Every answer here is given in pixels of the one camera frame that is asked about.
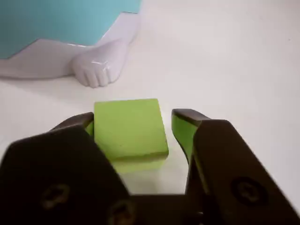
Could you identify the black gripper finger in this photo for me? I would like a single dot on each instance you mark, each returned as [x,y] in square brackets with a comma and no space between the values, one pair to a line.
[51,175]
[234,175]

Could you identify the green cube block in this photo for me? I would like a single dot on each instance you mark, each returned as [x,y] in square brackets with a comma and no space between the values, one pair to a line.
[129,131]

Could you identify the teal cartoon animal bin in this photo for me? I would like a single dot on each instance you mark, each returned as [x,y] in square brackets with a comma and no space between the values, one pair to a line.
[47,18]

